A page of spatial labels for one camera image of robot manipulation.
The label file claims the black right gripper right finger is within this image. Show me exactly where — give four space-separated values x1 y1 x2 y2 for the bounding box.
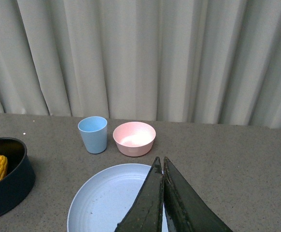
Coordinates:
164 157 232 232

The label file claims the light blue plate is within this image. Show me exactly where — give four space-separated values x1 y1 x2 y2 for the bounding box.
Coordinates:
67 163 170 232

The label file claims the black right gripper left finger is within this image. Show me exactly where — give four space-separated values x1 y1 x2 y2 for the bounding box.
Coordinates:
115 157 164 232

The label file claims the pink plastic bowl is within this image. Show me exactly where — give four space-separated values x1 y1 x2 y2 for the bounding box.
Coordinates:
113 121 156 157

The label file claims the white pleated curtain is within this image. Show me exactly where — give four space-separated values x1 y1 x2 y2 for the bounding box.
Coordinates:
0 0 281 128

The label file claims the light blue plastic cup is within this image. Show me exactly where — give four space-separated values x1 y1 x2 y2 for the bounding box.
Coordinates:
78 116 108 154

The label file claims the dark blue saucepan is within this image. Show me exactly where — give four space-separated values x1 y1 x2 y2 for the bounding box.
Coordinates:
0 137 36 216

